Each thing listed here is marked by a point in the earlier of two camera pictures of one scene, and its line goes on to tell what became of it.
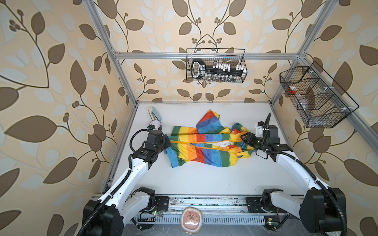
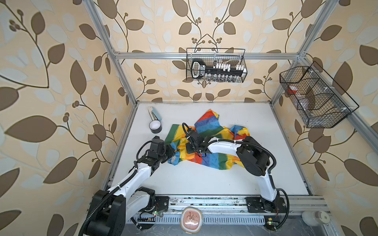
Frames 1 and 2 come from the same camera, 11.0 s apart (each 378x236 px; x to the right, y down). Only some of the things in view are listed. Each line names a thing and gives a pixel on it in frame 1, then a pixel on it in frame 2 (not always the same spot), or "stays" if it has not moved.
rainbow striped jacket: x=209 y=143 stays
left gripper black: x=165 y=138 -> x=171 y=152
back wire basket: x=216 y=65 stays
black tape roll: x=157 y=124 stays
